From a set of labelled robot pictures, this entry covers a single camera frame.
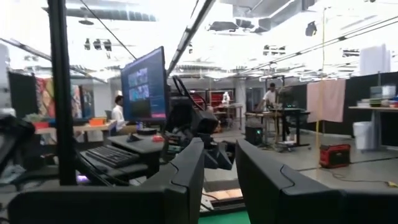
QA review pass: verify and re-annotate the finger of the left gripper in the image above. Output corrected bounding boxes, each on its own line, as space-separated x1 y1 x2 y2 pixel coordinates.
216 142 236 171
203 148 222 170

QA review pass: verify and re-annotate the clear plastic storage box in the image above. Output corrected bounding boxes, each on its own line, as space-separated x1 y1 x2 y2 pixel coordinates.
369 85 397 100

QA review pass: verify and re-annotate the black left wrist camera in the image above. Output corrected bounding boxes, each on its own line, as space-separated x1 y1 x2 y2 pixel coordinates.
194 110 220 135

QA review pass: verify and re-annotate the long ceiling light rail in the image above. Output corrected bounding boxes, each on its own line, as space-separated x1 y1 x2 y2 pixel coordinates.
166 0 218 77

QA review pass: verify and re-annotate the black table frame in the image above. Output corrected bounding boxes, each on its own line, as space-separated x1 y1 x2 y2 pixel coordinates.
198 198 248 216

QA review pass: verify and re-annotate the yellow extension cable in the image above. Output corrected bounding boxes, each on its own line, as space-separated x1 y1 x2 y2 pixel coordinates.
314 6 326 158

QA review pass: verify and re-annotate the orange box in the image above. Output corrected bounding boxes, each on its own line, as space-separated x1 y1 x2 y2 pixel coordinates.
89 117 108 127

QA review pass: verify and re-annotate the round black ceiling device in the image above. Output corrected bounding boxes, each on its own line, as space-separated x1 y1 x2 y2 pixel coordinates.
305 21 318 37

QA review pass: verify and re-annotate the large flat display screen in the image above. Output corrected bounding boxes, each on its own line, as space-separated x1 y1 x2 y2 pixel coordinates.
120 45 171 123

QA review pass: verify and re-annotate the wooden table side board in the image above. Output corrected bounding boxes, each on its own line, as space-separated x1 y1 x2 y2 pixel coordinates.
203 187 244 207

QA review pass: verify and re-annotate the wooden desk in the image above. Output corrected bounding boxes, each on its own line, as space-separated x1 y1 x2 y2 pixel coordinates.
34 119 118 135

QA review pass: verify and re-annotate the red storage bins shelf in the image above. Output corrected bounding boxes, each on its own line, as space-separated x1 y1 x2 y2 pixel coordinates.
191 89 236 108

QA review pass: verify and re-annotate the pink curtain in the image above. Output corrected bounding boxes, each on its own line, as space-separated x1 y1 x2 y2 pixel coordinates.
306 78 347 124

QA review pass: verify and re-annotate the black office chair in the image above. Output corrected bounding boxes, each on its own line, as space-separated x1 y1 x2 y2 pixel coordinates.
0 114 35 177

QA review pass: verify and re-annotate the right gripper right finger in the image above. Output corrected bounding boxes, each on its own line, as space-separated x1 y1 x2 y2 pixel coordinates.
235 139 398 224

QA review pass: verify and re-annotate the black diagonal frame strut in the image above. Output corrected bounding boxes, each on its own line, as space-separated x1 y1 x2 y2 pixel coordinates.
46 0 78 187

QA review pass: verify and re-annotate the black partition wall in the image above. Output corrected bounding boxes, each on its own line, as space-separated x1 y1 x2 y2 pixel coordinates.
292 71 398 147

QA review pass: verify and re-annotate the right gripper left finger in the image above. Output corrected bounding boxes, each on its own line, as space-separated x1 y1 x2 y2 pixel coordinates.
7 138 206 224

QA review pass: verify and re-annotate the black standing desk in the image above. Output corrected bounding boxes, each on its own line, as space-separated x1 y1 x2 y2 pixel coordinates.
245 107 312 147

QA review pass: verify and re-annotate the silver ceiling air duct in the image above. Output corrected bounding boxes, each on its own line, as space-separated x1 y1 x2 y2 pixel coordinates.
231 0 317 34

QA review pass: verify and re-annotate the person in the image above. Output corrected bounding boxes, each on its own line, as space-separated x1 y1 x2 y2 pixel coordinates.
111 95 137 136
262 82 282 113

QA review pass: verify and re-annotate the black computer case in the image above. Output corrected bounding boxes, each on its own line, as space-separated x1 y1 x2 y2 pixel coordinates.
244 124 265 146

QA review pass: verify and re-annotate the red and black box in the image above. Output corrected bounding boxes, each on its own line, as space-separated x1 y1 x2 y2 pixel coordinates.
319 143 352 169

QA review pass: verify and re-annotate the small wooden table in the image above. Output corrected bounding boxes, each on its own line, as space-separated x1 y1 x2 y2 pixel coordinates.
213 104 244 130

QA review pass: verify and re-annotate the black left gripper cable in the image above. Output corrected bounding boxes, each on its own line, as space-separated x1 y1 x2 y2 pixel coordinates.
172 76 208 110

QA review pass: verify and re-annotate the colourful wall hanging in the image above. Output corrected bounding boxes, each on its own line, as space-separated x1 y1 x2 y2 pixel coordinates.
34 77 57 119

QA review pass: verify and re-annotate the black computer keyboard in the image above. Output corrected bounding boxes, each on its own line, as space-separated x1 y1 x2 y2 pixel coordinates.
79 144 141 169

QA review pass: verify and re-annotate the wooden shelf board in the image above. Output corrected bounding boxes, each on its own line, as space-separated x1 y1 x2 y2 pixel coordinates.
348 105 398 113

